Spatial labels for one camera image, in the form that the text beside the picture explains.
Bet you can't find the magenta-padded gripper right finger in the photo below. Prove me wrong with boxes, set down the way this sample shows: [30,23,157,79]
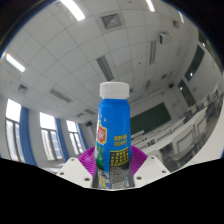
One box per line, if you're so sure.
[128,145,171,188]

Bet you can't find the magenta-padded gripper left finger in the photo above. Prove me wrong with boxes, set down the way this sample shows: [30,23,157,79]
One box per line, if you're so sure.
[55,145,98,188]

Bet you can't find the blue drink bottle white cap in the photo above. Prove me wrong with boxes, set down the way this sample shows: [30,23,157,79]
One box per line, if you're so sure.
[91,81,132,190]

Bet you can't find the blue curtain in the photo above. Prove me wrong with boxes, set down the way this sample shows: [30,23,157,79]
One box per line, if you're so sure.
[77,123,89,151]
[54,117,71,162]
[18,106,38,167]

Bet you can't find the tall classroom window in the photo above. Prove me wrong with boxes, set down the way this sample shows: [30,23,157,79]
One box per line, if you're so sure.
[65,120,84,155]
[39,112,64,161]
[4,98,26,163]

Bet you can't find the green chalkboard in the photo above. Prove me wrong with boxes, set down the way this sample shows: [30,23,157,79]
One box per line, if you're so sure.
[129,102,172,135]

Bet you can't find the white classroom desks and chairs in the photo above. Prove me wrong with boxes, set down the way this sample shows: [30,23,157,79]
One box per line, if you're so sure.
[131,83,224,168]

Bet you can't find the dark classroom door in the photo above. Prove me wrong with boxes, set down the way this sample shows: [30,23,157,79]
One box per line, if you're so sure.
[177,78,198,108]

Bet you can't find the ceiling light panels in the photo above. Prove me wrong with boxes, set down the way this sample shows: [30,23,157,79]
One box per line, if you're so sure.
[3,0,188,114]

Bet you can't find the dark wide wall window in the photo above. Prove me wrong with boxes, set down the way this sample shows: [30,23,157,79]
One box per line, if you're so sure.
[184,45,206,82]

